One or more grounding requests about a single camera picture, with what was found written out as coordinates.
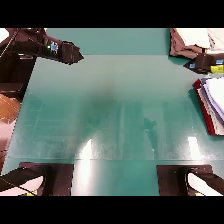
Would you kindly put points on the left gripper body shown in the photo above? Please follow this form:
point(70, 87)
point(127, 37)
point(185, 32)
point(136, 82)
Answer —
point(70, 52)

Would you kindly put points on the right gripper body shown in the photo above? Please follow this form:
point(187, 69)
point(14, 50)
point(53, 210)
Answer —
point(200, 63)

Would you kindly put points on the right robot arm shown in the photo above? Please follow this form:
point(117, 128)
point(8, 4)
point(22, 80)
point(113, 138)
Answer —
point(173, 180)

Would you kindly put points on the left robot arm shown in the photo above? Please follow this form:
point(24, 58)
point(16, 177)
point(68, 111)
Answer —
point(30, 43)

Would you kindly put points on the brown garment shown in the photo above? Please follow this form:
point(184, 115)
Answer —
point(181, 50)

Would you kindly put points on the white garment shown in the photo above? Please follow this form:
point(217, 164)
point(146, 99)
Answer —
point(196, 36)

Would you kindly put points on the lavender garment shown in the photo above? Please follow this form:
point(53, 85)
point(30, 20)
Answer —
point(216, 95)

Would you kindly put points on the red garment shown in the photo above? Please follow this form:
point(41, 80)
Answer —
point(207, 116)

